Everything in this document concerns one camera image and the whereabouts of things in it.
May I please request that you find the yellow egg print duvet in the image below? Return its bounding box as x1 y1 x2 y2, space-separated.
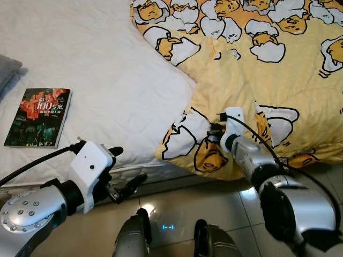
130 0 343 181

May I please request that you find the dark red cover book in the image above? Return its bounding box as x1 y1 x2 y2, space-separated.
4 88 73 149

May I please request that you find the white quilted mattress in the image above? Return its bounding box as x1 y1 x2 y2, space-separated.
0 0 215 189

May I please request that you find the robot right leg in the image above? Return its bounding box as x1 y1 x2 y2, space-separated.
193 218 242 257

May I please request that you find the grey pillow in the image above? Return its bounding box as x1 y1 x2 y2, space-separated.
0 54 24 96

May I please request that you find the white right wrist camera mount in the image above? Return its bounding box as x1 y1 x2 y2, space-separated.
221 107 247 150

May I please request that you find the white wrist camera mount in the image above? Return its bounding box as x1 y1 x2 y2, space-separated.
221 107 247 150
69 141 116 214

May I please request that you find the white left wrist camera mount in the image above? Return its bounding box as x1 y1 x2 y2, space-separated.
69 141 116 214

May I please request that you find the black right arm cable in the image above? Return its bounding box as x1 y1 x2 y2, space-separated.
219 111 343 225

